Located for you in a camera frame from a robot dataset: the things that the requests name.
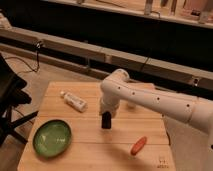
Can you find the orange carrot toy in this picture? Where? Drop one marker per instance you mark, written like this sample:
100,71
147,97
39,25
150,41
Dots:
138,145

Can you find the green bowl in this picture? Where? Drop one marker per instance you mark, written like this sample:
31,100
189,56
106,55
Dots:
52,138

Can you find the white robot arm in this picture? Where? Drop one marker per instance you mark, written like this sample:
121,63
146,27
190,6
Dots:
195,111

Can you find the black office chair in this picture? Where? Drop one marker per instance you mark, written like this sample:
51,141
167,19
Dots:
11,95

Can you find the grey floor rail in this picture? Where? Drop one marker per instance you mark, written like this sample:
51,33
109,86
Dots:
158,71

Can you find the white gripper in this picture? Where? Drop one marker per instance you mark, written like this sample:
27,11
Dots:
111,108

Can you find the white plastic bottle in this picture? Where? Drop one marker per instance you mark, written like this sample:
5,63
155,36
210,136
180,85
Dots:
74,101

